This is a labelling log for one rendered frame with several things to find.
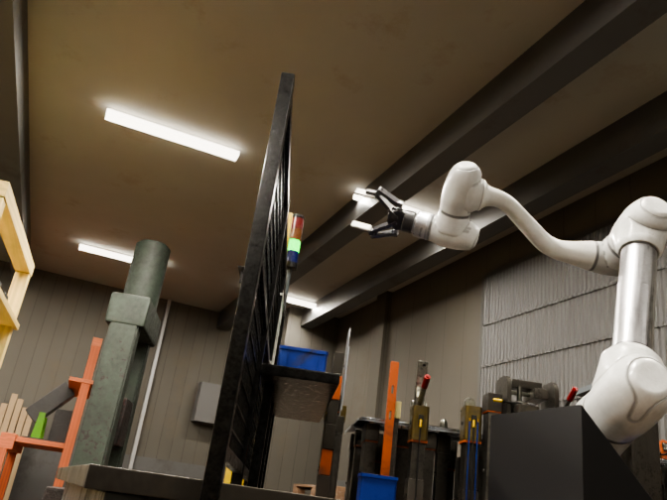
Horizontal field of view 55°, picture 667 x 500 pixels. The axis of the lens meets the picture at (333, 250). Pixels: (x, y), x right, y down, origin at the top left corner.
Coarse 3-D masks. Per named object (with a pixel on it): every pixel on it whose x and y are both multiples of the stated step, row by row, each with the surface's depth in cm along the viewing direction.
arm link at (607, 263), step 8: (600, 248) 206; (608, 248) 203; (600, 256) 205; (608, 256) 203; (616, 256) 201; (600, 264) 206; (608, 264) 204; (616, 264) 203; (600, 272) 208; (608, 272) 207; (616, 272) 206
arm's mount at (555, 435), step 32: (512, 416) 171; (544, 416) 160; (576, 416) 150; (512, 448) 167; (544, 448) 157; (576, 448) 147; (608, 448) 149; (512, 480) 164; (544, 480) 154; (576, 480) 145; (608, 480) 146
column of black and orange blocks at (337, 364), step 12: (336, 360) 226; (336, 372) 224; (336, 396) 221; (336, 408) 220; (324, 432) 216; (324, 444) 214; (324, 456) 213; (324, 468) 212; (324, 480) 210; (324, 492) 209
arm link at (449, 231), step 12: (444, 216) 204; (456, 216) 202; (468, 216) 205; (432, 228) 207; (444, 228) 205; (456, 228) 204; (468, 228) 205; (432, 240) 210; (444, 240) 207; (456, 240) 205; (468, 240) 205
